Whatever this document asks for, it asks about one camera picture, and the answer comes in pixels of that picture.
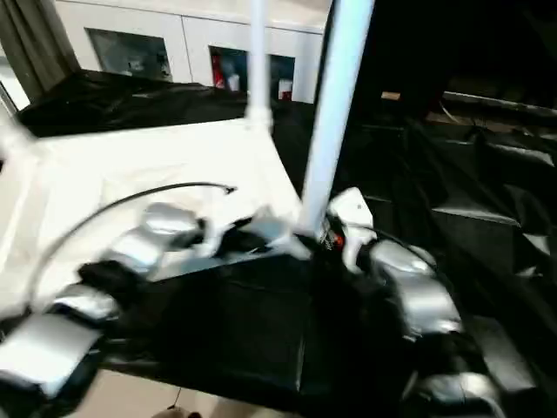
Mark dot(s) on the white plastic table leg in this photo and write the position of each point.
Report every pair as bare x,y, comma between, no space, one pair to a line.
13,135
335,104
258,52

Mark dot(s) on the white plastic table top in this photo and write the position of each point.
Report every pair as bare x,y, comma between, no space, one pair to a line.
113,174

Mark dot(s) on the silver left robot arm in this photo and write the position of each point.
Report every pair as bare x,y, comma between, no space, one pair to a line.
113,261

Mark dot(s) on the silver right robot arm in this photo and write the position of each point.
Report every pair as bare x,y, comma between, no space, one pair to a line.
413,292

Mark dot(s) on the black mat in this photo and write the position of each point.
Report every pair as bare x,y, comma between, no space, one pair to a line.
235,331

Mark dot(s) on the small gold tag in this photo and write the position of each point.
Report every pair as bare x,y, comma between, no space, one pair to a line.
390,95

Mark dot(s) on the grey left robot foot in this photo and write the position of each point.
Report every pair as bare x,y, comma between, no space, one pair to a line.
180,413

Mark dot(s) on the black metal bar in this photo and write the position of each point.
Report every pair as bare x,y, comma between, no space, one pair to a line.
500,103

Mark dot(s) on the white cabinet with glass doors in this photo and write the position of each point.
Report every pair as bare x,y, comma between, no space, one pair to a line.
174,30

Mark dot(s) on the grey curtain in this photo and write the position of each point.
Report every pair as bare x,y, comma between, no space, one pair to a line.
35,39

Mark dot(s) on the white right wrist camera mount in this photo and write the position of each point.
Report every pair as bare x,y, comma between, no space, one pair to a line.
352,213

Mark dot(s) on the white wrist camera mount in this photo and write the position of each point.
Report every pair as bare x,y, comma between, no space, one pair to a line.
204,235
352,213

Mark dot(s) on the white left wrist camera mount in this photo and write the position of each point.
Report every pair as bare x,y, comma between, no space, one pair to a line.
204,235

